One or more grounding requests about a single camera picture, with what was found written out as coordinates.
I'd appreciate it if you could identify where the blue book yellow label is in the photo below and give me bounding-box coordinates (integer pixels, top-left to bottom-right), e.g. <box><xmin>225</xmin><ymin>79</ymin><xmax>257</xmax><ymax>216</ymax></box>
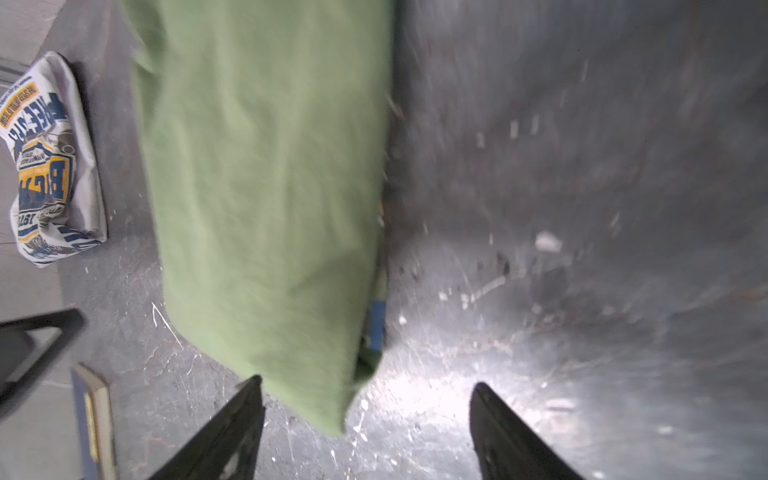
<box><xmin>71</xmin><ymin>363</ymin><xmax>119</xmax><ymax>480</ymax></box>

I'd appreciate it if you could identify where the green tank top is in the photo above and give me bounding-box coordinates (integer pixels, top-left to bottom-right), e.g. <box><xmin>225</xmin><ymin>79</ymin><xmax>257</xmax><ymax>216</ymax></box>
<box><xmin>123</xmin><ymin>1</ymin><xmax>396</xmax><ymax>436</ymax></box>

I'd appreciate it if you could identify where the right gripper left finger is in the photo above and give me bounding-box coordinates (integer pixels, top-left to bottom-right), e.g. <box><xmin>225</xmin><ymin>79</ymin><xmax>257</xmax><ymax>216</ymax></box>
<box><xmin>151</xmin><ymin>375</ymin><xmax>266</xmax><ymax>480</ymax></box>

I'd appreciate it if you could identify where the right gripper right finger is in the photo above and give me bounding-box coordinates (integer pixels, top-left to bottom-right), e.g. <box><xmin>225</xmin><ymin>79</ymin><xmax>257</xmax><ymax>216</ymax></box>
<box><xmin>469</xmin><ymin>382</ymin><xmax>582</xmax><ymax>480</ymax></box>

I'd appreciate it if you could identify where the white navy-trimmed tank top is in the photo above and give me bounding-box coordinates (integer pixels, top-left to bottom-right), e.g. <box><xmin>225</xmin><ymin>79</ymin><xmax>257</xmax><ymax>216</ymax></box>
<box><xmin>1</xmin><ymin>51</ymin><xmax>108</xmax><ymax>268</ymax></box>

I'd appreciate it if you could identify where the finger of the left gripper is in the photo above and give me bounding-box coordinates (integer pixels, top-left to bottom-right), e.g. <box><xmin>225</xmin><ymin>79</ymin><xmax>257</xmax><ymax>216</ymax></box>
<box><xmin>1</xmin><ymin>308</ymin><xmax>86</xmax><ymax>420</ymax></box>

